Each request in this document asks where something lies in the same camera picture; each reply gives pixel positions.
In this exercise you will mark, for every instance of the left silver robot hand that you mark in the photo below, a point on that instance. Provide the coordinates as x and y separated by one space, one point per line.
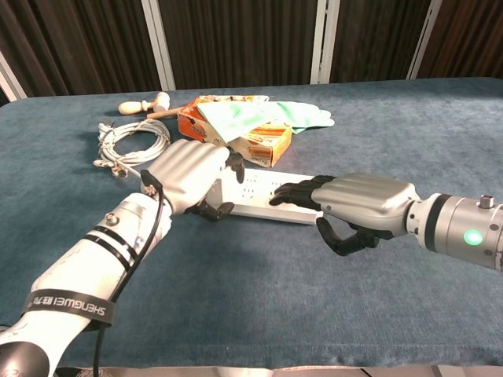
184 173

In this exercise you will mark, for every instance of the wooden massage hammer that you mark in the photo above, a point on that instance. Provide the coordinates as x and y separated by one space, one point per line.
151 105

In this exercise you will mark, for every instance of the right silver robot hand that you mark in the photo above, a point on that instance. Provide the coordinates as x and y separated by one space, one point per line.
353 200

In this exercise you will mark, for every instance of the white power strip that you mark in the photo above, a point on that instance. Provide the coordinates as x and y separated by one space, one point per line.
259 196

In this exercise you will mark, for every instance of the blue velvet tablecloth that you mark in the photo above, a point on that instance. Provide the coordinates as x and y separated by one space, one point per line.
275 294

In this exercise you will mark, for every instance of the orange cardboard box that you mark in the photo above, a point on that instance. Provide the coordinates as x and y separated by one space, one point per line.
257 145

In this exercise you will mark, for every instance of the green rubber glove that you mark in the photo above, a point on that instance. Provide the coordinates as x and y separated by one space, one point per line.
251 116

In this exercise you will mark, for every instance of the white metal frame post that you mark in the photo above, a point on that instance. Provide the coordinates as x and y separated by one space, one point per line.
159 43
11 80
324 41
423 39

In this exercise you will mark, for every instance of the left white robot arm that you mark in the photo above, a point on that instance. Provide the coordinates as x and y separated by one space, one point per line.
82 275

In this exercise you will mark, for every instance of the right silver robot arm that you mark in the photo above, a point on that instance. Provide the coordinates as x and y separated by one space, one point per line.
456 228

